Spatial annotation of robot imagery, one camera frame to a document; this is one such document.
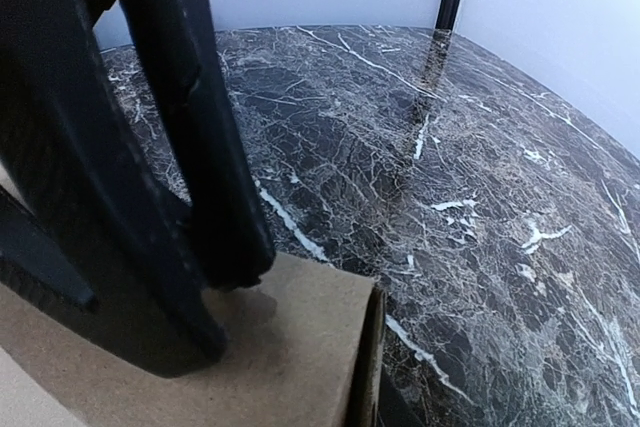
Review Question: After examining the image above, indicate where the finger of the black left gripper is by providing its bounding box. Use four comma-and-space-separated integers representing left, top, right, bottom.
119, 0, 275, 290
1, 0, 226, 377

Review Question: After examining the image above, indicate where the brown cardboard box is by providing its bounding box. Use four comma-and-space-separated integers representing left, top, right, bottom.
1, 223, 384, 426

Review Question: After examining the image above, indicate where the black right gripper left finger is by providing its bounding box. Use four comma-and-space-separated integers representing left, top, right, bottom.
1, 189, 98, 313

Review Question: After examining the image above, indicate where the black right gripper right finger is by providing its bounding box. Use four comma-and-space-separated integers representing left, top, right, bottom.
379, 368, 424, 427

